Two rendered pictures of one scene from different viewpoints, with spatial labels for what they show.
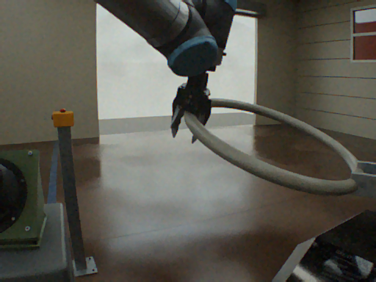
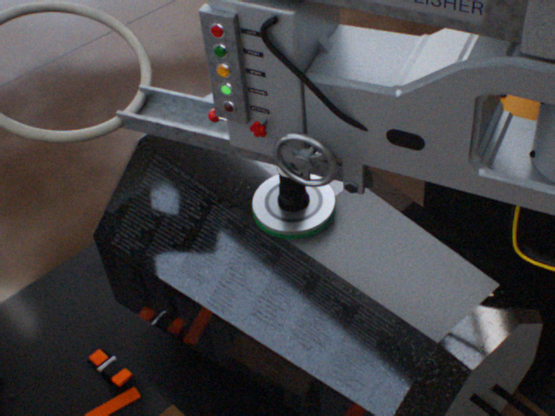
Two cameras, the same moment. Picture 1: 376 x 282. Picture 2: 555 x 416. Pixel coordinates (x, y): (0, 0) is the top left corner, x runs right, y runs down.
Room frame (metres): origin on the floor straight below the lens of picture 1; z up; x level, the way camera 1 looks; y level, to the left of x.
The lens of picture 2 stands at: (-1.24, -0.42, 2.50)
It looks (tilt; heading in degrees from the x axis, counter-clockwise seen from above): 47 degrees down; 349
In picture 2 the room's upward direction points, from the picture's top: 6 degrees counter-clockwise
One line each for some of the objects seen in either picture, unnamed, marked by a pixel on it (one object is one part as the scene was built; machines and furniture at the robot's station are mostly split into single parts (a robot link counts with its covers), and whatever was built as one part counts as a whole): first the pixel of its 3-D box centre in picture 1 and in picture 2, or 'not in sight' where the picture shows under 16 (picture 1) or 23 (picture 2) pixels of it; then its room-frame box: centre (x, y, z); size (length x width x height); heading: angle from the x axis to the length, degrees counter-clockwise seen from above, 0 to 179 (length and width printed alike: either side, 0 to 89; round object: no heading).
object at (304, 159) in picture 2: not in sight; (311, 149); (0.11, -0.76, 1.18); 0.15 x 0.10 x 0.15; 50
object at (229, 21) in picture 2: not in sight; (226, 66); (0.24, -0.62, 1.35); 0.08 x 0.03 x 0.28; 50
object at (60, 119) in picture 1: (70, 197); not in sight; (1.62, 0.71, 0.54); 0.20 x 0.20 x 1.09; 26
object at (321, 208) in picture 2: not in sight; (293, 202); (0.28, -0.75, 0.85); 0.21 x 0.21 x 0.01
